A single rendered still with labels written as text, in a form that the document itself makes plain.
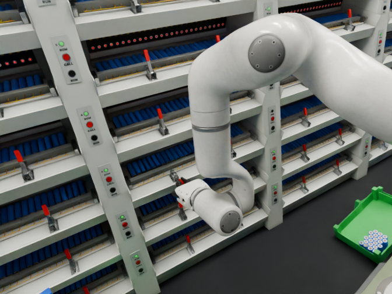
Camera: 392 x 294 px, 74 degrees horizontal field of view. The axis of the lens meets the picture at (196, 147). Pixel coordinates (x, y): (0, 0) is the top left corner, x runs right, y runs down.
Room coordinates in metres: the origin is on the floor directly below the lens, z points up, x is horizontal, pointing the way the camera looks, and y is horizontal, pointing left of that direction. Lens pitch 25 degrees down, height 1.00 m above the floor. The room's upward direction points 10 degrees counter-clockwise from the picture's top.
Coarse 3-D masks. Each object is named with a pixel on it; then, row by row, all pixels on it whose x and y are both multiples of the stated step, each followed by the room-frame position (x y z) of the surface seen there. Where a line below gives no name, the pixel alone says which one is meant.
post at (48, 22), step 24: (24, 0) 0.74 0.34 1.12; (48, 24) 0.75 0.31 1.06; (72, 24) 0.77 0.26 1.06; (48, 48) 0.74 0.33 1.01; (72, 48) 0.76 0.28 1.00; (72, 96) 0.75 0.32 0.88; (96, 96) 0.77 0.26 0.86; (72, 120) 0.74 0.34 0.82; (96, 120) 0.76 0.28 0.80; (96, 168) 0.75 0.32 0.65; (120, 168) 0.77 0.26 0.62; (120, 192) 0.76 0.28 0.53; (120, 240) 0.74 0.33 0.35; (144, 288) 0.75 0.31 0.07
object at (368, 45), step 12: (348, 0) 1.43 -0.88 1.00; (360, 0) 1.38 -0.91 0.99; (372, 0) 1.32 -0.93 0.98; (372, 12) 1.32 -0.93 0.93; (384, 24) 1.33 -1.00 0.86; (372, 36) 1.31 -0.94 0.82; (384, 36) 1.33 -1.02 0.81; (360, 48) 1.35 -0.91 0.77; (372, 48) 1.30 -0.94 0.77; (360, 144) 1.30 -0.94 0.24; (360, 156) 1.30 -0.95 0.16; (360, 168) 1.31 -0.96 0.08
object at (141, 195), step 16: (240, 128) 1.13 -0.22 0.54; (256, 128) 1.06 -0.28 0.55; (240, 144) 1.03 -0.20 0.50; (256, 144) 1.03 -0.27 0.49; (192, 160) 0.95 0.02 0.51; (240, 160) 0.98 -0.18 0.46; (128, 176) 0.88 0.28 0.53; (192, 176) 0.87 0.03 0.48; (144, 192) 0.81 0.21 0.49; (160, 192) 0.82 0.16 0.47
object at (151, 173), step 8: (240, 136) 1.05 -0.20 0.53; (248, 136) 1.07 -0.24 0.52; (176, 160) 0.92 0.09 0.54; (184, 160) 0.93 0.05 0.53; (160, 168) 0.89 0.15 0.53; (168, 168) 0.90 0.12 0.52; (136, 176) 0.86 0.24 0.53; (144, 176) 0.85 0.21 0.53; (152, 176) 0.87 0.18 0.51; (160, 176) 0.87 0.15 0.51
